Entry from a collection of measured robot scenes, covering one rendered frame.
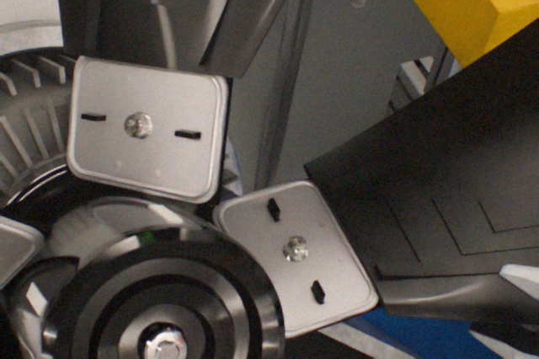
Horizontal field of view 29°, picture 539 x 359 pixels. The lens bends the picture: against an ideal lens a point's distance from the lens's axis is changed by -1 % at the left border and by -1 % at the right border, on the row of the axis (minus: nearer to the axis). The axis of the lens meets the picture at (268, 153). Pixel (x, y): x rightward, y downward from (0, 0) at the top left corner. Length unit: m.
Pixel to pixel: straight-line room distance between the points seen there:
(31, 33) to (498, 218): 0.31
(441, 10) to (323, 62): 0.73
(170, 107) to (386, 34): 1.22
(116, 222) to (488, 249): 0.22
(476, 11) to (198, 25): 0.46
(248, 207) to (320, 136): 1.27
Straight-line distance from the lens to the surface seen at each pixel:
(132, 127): 0.53
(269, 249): 0.57
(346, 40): 1.68
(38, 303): 0.48
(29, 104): 0.63
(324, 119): 1.81
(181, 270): 0.49
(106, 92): 0.54
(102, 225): 0.49
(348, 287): 0.57
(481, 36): 0.93
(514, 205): 0.61
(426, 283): 0.57
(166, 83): 0.52
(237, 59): 0.50
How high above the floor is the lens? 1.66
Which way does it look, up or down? 51 degrees down
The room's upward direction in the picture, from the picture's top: 11 degrees clockwise
